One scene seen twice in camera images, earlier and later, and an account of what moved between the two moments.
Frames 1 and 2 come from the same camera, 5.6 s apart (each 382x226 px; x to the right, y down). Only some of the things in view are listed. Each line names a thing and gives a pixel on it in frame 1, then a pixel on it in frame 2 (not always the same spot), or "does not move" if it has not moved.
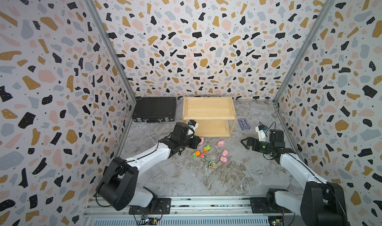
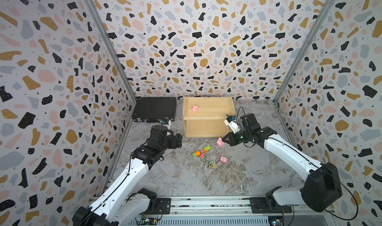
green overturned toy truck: x=211 y=164 does not move
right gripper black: x=251 y=140 to x=231 y=141
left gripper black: x=196 y=140 to x=174 y=144
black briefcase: x=153 y=110 does not move
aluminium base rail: x=235 y=211 does not move
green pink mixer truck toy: x=202 y=156 does not move
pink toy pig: x=202 y=140 to x=194 y=108
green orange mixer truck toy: x=196 y=154 does not move
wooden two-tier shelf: x=215 y=115 does not move
